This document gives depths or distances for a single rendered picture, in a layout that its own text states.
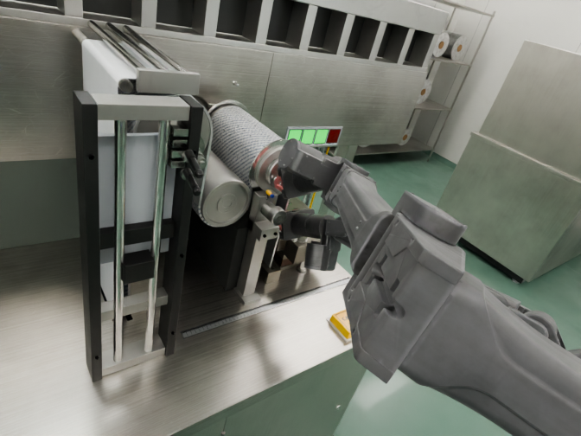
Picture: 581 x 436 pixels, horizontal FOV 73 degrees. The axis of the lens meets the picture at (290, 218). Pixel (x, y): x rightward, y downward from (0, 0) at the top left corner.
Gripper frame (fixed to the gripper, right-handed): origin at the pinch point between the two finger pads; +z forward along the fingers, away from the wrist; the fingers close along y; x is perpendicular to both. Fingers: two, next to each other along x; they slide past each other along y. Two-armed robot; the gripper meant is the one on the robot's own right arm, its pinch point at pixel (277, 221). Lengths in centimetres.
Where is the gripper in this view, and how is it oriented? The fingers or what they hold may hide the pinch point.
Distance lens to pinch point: 104.5
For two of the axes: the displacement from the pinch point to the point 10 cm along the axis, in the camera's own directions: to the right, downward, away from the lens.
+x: -0.7, -9.9, -1.3
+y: 7.9, -1.4, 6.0
